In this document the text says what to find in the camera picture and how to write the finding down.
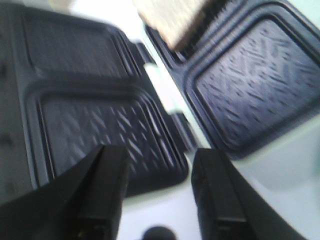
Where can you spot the green breakfast maker base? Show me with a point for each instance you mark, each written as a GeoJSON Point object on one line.
{"type": "Point", "coordinates": [251, 76]}

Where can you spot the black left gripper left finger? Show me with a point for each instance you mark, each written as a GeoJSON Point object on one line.
{"type": "Point", "coordinates": [84, 203]}

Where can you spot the bread slice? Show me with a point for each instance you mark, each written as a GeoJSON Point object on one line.
{"type": "Point", "coordinates": [175, 20]}

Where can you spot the green breakfast maker lid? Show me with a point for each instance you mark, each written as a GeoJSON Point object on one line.
{"type": "Point", "coordinates": [68, 85]}

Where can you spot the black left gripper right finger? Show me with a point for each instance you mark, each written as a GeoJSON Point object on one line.
{"type": "Point", "coordinates": [228, 208]}

